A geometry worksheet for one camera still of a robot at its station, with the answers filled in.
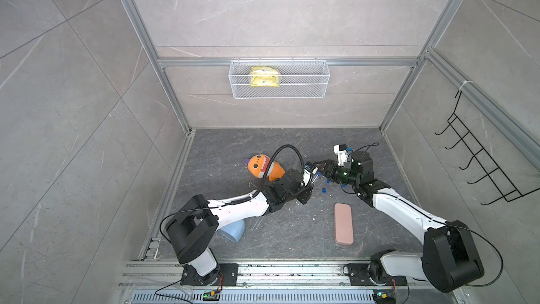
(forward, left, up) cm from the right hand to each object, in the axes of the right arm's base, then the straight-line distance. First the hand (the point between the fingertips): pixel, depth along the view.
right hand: (316, 166), depth 82 cm
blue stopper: (-1, -6, -19) cm, 20 cm away
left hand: (-5, +1, -3) cm, 6 cm away
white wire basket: (+43, +4, +12) cm, 45 cm away
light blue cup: (-21, +32, -10) cm, 40 cm away
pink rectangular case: (-20, -10, -16) cm, 28 cm away
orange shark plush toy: (+8, +24, -11) cm, 28 cm away
